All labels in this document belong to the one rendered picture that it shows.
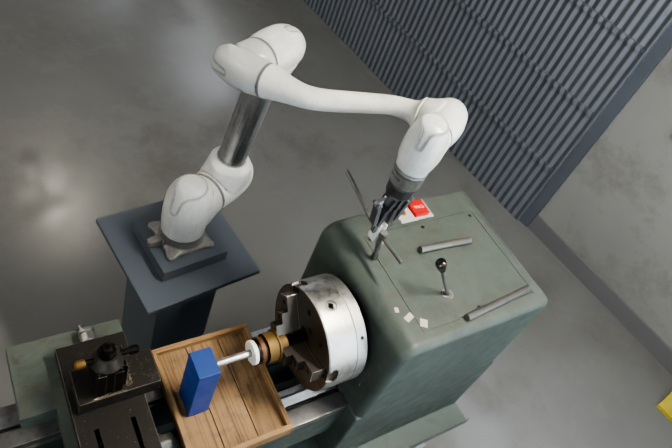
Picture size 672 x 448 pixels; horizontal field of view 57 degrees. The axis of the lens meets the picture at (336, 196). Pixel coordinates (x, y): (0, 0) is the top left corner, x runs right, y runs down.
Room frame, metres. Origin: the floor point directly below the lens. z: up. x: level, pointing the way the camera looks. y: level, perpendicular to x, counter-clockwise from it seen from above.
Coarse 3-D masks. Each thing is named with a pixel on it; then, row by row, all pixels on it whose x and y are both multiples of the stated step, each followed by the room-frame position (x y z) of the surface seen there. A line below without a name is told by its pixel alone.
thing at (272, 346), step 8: (256, 336) 0.95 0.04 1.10; (264, 336) 0.94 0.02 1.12; (272, 336) 0.95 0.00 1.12; (280, 336) 0.97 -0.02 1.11; (256, 344) 0.92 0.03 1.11; (264, 344) 0.92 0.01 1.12; (272, 344) 0.93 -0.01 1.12; (280, 344) 0.94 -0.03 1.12; (288, 344) 0.96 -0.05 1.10; (264, 352) 0.90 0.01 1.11; (272, 352) 0.91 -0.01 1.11; (280, 352) 0.93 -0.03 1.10; (264, 360) 0.89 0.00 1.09; (272, 360) 0.91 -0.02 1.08; (280, 360) 0.92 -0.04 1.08
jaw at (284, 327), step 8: (296, 288) 1.08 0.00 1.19; (288, 296) 1.04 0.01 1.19; (296, 296) 1.06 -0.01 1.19; (288, 304) 1.03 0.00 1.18; (296, 304) 1.05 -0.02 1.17; (280, 312) 1.01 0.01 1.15; (288, 312) 1.02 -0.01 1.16; (296, 312) 1.03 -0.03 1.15; (280, 320) 1.00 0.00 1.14; (288, 320) 1.01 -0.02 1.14; (296, 320) 1.02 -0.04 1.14; (272, 328) 0.98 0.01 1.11; (280, 328) 0.98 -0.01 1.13; (288, 328) 0.99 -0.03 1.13; (296, 328) 1.01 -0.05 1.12
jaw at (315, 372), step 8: (296, 344) 0.97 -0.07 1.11; (304, 344) 0.98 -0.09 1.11; (288, 352) 0.93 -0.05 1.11; (296, 352) 0.94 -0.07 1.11; (304, 352) 0.95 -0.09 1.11; (312, 352) 0.96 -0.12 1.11; (288, 360) 0.92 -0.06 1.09; (296, 360) 0.92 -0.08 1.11; (304, 360) 0.93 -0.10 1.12; (312, 360) 0.94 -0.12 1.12; (296, 368) 0.91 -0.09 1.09; (304, 368) 0.92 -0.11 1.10; (312, 368) 0.91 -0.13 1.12; (320, 368) 0.92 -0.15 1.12; (312, 376) 0.90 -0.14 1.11; (320, 376) 0.91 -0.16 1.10; (328, 376) 0.92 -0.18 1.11
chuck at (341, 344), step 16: (288, 288) 1.10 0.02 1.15; (304, 288) 1.07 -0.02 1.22; (320, 288) 1.09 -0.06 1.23; (304, 304) 1.04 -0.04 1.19; (320, 304) 1.03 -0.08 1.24; (336, 304) 1.05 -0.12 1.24; (304, 320) 1.02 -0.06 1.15; (320, 320) 0.99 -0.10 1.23; (336, 320) 1.01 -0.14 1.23; (320, 336) 0.97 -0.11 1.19; (336, 336) 0.97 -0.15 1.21; (352, 336) 1.00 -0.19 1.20; (320, 352) 0.95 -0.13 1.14; (336, 352) 0.95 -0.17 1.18; (352, 352) 0.98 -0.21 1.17; (336, 368) 0.93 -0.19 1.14; (352, 368) 0.96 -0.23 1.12; (304, 384) 0.95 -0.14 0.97; (320, 384) 0.91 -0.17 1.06; (336, 384) 0.95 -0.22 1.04
